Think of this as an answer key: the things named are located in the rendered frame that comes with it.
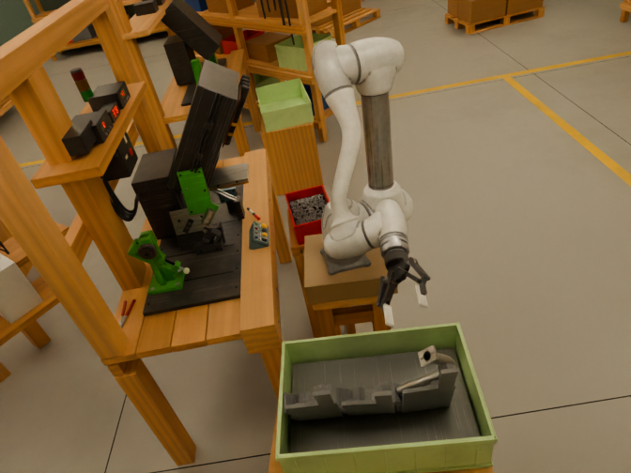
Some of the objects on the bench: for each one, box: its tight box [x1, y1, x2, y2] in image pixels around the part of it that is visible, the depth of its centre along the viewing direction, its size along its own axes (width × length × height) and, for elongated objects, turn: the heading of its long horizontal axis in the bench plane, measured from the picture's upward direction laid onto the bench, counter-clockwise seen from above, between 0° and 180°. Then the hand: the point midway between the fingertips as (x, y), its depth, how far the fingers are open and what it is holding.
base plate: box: [143, 184, 243, 316], centre depth 239 cm, size 42×110×2 cm, turn 17°
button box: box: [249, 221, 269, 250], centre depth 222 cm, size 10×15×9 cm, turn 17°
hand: (406, 312), depth 133 cm, fingers open, 13 cm apart
